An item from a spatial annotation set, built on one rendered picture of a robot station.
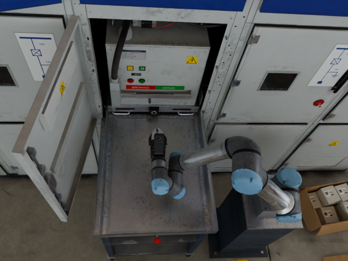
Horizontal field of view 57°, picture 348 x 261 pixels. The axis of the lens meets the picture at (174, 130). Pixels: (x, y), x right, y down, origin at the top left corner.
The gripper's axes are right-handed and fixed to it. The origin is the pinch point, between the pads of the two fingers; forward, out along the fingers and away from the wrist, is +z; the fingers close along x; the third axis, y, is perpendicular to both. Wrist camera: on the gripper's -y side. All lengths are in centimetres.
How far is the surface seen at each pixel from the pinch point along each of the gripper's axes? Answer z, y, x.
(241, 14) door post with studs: 11, -57, 34
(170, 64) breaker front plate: 21.8, -23.6, 7.2
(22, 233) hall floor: -4, 107, -95
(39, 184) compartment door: -43, -20, -45
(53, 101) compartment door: -23, -41, -39
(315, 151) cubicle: 30, 64, 124
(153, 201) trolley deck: -26.1, 27.6, -2.3
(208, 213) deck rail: -34, 29, 26
